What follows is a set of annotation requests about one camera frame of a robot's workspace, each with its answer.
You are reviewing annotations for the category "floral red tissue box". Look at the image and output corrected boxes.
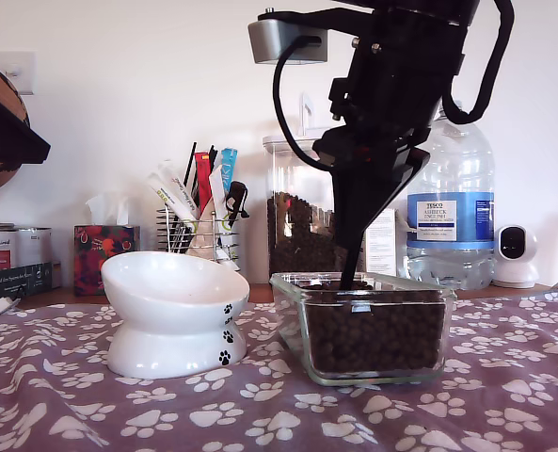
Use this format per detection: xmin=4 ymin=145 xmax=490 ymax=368
xmin=73 ymin=224 xmax=142 ymax=298

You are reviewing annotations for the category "brown cat food kibble mass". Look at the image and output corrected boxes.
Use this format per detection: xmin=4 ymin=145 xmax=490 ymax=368
xmin=278 ymin=280 xmax=442 ymax=374
xmin=266 ymin=190 xmax=341 ymax=277

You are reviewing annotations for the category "plain white stick sachet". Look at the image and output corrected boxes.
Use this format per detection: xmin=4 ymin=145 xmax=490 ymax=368
xmin=207 ymin=163 xmax=229 ymax=222

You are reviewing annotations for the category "red stick sachet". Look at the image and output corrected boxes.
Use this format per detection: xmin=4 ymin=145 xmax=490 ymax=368
xmin=194 ymin=150 xmax=216 ymax=216

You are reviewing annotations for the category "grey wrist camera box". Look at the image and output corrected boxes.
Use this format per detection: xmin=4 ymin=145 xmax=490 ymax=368
xmin=247 ymin=6 xmax=378 ymax=65

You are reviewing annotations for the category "purple paw-print tablecloth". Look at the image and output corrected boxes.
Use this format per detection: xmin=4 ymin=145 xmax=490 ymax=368
xmin=0 ymin=283 xmax=558 ymax=452

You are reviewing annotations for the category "white paper tissue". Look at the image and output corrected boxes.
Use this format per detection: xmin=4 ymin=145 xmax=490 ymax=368
xmin=85 ymin=191 xmax=132 ymax=227

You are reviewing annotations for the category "plain silver tin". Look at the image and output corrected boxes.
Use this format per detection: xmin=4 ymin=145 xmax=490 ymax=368
xmin=17 ymin=226 xmax=54 ymax=266

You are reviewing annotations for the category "white ceramic paw-print cat bowl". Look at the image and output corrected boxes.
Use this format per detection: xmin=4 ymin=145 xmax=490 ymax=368
xmin=101 ymin=250 xmax=251 ymax=380

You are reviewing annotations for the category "small white round camera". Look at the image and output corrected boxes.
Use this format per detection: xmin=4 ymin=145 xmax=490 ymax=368
xmin=492 ymin=224 xmax=541 ymax=289

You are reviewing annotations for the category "thin black cable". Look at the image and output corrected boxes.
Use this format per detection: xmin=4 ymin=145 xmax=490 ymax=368
xmin=272 ymin=36 xmax=336 ymax=171

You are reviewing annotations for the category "chrome wire holder basket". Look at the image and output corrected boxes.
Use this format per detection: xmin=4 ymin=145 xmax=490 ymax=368
xmin=157 ymin=206 xmax=242 ymax=272

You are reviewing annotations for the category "white sachet with green print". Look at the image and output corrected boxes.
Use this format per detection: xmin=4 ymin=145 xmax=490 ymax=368
xmin=147 ymin=171 xmax=199 ymax=234

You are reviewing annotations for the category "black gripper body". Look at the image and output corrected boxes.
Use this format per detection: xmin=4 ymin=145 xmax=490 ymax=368
xmin=313 ymin=23 xmax=466 ymax=171

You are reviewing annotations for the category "white sachet with dark text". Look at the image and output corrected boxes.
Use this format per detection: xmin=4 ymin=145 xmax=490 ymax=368
xmin=158 ymin=158 xmax=198 ymax=220

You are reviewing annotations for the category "large blue-label water bottle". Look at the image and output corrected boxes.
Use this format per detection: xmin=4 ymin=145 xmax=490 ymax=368
xmin=405 ymin=105 xmax=497 ymax=292

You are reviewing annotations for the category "tall clear white-lidded storage jar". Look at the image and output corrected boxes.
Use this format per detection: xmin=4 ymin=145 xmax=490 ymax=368
xmin=262 ymin=92 xmax=355 ymax=289

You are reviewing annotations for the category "white printed carton box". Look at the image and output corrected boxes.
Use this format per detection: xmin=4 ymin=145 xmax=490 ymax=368
xmin=362 ymin=207 xmax=399 ymax=278

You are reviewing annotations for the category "dark green flat box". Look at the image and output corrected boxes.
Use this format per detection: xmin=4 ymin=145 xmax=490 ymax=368
xmin=0 ymin=261 xmax=55 ymax=307

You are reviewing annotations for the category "blue stick sachet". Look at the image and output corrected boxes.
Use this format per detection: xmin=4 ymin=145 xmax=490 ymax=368
xmin=219 ymin=147 xmax=240 ymax=194

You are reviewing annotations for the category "white wall switch plate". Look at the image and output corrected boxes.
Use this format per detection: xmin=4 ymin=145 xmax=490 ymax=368
xmin=0 ymin=50 xmax=38 ymax=96

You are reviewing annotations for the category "rectangular clear glass container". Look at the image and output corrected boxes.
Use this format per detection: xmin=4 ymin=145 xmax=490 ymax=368
xmin=268 ymin=271 xmax=458 ymax=387

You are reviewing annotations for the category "thin black straw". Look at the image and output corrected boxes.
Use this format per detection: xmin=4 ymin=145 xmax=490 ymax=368
xmin=183 ymin=140 xmax=199 ymax=189

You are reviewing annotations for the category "black plastic measuring spoon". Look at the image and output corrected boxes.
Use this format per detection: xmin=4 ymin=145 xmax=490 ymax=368
xmin=338 ymin=233 xmax=368 ymax=291

